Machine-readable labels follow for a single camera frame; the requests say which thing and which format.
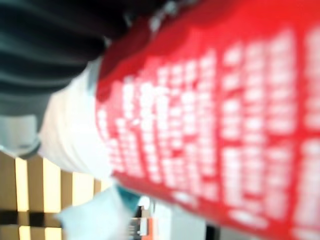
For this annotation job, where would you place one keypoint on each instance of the wooden slatted panel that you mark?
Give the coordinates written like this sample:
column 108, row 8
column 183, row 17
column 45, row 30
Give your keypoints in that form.
column 35, row 187

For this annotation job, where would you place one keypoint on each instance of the red label drink bottle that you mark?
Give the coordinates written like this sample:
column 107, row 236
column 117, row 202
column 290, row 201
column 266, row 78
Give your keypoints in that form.
column 200, row 105

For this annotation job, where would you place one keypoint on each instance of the orange and black package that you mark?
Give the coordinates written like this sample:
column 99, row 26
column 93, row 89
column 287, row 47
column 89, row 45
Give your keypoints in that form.
column 142, row 225

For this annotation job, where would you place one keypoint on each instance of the white bottle with teal cap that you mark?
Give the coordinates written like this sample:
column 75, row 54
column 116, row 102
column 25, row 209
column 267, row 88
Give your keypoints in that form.
column 100, row 215

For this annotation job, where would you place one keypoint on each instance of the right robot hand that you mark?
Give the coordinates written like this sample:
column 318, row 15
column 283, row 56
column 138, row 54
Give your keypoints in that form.
column 45, row 42

